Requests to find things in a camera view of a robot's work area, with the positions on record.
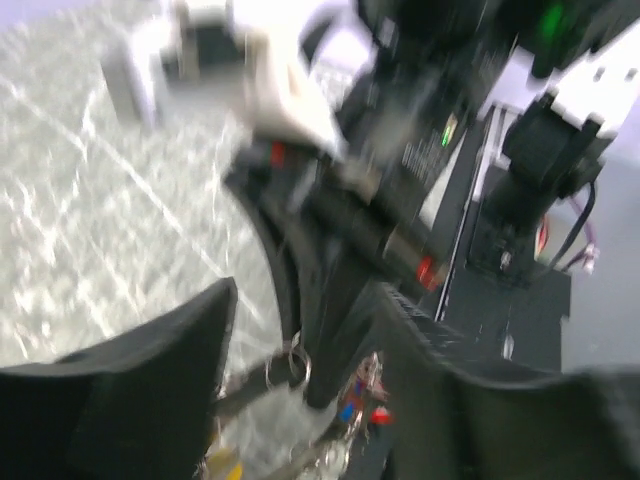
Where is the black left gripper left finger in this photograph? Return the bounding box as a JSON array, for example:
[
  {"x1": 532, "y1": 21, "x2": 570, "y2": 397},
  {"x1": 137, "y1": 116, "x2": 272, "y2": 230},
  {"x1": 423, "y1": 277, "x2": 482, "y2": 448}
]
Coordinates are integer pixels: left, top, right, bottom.
[{"x1": 1, "y1": 278, "x2": 237, "y2": 479}]

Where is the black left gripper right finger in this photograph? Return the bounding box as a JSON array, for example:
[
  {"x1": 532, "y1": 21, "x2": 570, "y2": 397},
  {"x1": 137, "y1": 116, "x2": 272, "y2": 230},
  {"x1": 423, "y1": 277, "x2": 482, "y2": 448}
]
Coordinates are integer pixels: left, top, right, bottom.
[{"x1": 372, "y1": 283, "x2": 639, "y2": 479}]

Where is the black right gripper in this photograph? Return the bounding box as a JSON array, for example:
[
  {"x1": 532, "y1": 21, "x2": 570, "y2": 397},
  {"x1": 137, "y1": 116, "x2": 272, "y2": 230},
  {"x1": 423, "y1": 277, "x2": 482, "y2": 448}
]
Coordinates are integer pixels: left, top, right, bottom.
[{"x1": 226, "y1": 49, "x2": 500, "y2": 305}]

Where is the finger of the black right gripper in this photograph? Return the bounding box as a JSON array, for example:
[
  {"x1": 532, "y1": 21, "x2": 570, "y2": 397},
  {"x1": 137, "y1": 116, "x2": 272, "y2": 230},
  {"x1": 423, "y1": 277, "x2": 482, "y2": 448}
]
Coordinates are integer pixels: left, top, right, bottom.
[{"x1": 282, "y1": 224, "x2": 376, "y2": 410}]

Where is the red key tag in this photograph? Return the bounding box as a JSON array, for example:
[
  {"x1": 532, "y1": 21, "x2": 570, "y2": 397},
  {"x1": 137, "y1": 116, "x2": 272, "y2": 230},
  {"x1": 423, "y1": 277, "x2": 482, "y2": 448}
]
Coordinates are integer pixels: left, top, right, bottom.
[{"x1": 370, "y1": 406, "x2": 393, "y2": 425}]

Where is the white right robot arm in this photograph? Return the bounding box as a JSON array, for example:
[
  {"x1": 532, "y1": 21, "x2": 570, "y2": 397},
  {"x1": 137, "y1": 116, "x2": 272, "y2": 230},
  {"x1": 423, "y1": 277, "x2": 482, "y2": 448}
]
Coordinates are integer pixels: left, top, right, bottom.
[{"x1": 226, "y1": 1, "x2": 639, "y2": 410}]

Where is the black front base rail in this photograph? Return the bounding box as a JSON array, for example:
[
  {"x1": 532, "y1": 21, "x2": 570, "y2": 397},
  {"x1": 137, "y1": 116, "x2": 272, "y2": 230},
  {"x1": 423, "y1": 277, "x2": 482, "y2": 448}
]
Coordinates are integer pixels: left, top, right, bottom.
[{"x1": 422, "y1": 104, "x2": 571, "y2": 371}]

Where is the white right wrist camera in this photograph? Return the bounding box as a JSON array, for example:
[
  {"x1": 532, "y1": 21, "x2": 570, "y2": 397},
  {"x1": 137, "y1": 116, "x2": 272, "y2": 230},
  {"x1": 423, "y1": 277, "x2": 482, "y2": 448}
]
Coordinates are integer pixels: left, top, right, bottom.
[{"x1": 101, "y1": 1, "x2": 346, "y2": 158}]

